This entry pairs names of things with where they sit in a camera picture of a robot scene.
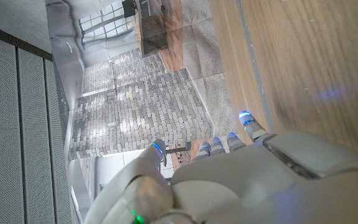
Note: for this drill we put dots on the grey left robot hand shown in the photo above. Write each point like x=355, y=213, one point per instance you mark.
x=244, y=186

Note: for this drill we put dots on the printed office backdrop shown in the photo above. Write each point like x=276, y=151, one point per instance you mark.
x=141, y=102

